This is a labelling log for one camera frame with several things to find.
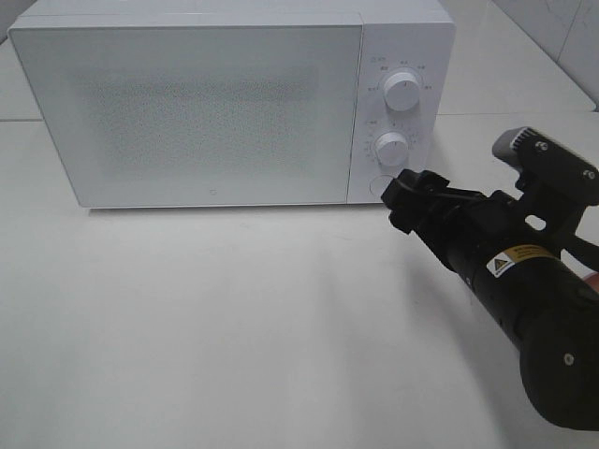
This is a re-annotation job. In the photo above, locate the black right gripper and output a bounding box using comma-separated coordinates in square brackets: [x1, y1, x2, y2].
[382, 169, 558, 281]

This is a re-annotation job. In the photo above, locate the round white door button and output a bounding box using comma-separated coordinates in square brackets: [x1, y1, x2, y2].
[370, 175, 394, 198]

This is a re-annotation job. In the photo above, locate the white microwave door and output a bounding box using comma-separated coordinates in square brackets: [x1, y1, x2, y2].
[11, 26, 361, 208]

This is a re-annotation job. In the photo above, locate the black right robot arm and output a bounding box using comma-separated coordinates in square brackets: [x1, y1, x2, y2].
[382, 169, 598, 431]

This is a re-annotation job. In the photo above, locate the lower white timer knob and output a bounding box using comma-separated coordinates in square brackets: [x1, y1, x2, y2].
[373, 132, 409, 167]

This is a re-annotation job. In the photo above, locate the upper white power knob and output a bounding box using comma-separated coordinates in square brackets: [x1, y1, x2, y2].
[381, 68, 422, 112]

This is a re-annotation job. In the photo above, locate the white microwave oven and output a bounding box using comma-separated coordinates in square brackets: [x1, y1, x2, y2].
[7, 1, 456, 208]

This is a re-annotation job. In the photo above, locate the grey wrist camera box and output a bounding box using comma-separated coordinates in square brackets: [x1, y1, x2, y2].
[491, 127, 598, 191]

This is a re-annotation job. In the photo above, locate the black camera cable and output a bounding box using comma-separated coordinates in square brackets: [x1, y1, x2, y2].
[568, 231, 599, 275]

